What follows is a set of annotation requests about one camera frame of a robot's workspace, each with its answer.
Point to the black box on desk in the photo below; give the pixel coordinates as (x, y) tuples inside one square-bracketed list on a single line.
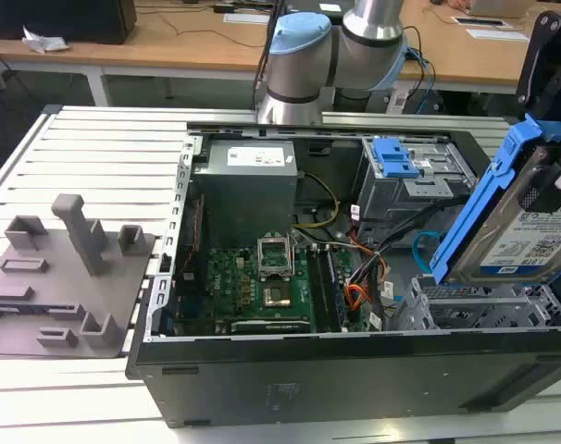
[(58, 20)]

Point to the wooden desk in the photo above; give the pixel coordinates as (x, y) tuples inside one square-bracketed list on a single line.
[(192, 51)]

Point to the black graphics card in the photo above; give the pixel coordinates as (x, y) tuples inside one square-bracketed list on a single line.
[(271, 325)]

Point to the hard disk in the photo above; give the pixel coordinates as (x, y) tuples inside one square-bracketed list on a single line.
[(502, 231)]

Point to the grey power supply unit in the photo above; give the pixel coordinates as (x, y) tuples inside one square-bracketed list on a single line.
[(248, 194)]

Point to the grey parts rack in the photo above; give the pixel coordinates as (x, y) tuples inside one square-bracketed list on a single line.
[(67, 296)]

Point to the green motherboard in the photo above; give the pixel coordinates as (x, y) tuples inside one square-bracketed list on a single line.
[(234, 287)]

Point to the silver drive cage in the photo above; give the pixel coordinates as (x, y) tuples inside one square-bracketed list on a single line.
[(401, 199)]

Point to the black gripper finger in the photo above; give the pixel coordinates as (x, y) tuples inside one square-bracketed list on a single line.
[(539, 194), (556, 83)]

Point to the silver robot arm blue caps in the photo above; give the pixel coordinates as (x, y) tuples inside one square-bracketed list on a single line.
[(299, 69)]

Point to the silver disk bay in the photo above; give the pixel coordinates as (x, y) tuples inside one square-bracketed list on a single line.
[(484, 310)]

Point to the CPU socket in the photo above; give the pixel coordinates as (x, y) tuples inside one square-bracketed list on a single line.
[(277, 297)]

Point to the crumpled white paper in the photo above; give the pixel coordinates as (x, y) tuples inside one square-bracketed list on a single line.
[(44, 42)]

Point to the black open PC case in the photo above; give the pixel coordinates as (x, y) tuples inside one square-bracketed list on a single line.
[(354, 384)]

